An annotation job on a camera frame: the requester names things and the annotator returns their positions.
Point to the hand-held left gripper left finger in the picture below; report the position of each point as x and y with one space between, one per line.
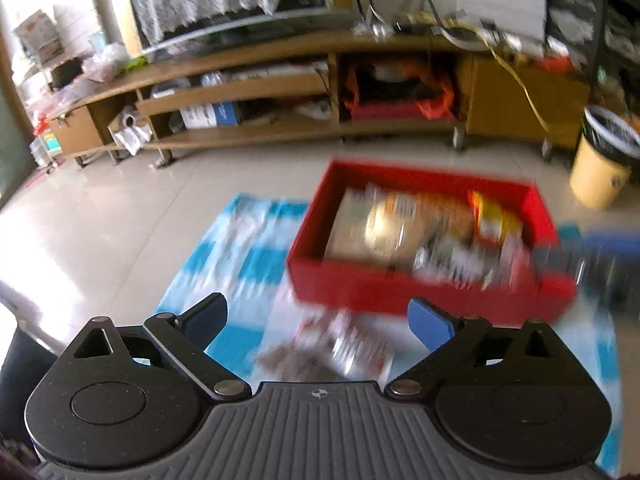
207 320

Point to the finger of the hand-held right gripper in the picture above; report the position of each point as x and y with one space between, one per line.
557 265
612 247

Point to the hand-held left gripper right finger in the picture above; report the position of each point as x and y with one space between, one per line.
430 325

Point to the white snack packet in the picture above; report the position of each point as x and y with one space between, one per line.
465 262

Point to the yellow snack packet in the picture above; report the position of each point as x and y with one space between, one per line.
495 220

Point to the red cardboard box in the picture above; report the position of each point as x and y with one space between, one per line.
360 290

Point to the round bread packet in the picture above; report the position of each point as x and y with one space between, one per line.
390 230

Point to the clear brown snack packet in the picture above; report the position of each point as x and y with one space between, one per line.
325 350

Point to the tan biscuit packet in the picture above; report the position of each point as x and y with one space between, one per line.
445 215

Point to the brown paper snack packet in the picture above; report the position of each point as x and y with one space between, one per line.
350 230

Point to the blue checkered tablecloth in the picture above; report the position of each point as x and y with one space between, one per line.
240 270

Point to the yellow trash bin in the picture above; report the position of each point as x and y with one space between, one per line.
597 175

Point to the wooden TV stand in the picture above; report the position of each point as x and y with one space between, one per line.
500 95

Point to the red plastic bag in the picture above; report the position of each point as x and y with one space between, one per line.
557 64

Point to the orange plastic bag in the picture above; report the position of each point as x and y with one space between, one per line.
440 102

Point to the white plastic bag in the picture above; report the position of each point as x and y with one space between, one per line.
130 135

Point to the blue and white carton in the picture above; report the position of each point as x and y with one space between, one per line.
210 115

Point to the red flat box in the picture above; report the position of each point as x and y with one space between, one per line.
390 112

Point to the black shelving rack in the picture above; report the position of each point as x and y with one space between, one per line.
595 20

